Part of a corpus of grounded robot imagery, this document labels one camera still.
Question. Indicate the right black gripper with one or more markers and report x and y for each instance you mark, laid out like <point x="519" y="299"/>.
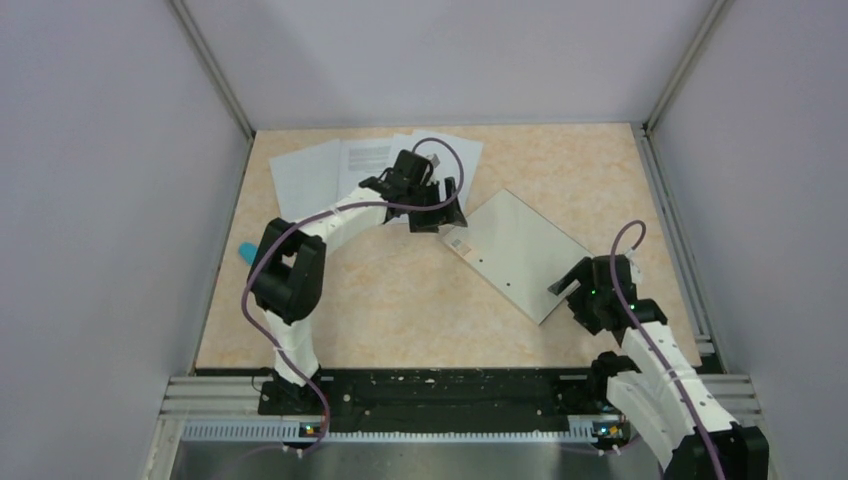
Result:
<point x="584" y="273"/>

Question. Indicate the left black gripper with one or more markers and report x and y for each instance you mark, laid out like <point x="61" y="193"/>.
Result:
<point x="450" y="215"/>

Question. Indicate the grey black folder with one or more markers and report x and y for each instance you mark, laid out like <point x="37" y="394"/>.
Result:
<point x="517" y="251"/>

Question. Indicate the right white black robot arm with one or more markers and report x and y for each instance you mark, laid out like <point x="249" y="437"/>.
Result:
<point x="659" y="392"/>

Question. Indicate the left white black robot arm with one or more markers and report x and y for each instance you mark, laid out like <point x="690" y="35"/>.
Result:
<point x="287" y="276"/>

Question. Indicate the lower right paper sheet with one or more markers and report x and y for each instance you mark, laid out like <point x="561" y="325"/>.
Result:
<point x="399" y="143"/>

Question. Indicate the printed white paper sheet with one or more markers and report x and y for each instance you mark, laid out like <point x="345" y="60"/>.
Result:
<point x="361" y="159"/>

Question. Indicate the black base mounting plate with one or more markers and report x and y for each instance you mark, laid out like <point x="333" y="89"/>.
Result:
<point x="451" y="401"/>

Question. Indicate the cyan marker pen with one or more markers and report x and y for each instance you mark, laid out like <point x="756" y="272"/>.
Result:
<point x="248" y="252"/>

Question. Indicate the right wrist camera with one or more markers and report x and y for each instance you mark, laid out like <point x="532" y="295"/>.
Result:
<point x="636" y="273"/>

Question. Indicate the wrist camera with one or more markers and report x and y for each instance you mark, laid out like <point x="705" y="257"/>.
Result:
<point x="636" y="273"/>
<point x="434" y="160"/>

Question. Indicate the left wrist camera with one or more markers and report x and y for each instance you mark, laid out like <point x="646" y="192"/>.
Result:
<point x="434" y="160"/>

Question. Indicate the aluminium rail frame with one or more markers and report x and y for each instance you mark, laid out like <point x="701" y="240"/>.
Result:
<point x="209" y="427"/>

